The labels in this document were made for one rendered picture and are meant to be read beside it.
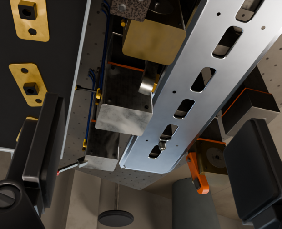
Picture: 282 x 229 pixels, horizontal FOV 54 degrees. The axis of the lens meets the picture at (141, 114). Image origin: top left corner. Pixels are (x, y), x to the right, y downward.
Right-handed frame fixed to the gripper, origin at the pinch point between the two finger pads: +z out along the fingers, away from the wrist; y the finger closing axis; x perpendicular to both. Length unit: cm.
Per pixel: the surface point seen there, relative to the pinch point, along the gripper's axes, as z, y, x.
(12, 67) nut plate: 21.7, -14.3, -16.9
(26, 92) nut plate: 20.8, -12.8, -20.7
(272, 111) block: 35, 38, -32
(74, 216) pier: 83, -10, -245
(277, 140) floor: 136, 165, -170
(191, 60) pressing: 37.9, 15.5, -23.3
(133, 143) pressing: 37, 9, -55
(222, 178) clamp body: 32, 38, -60
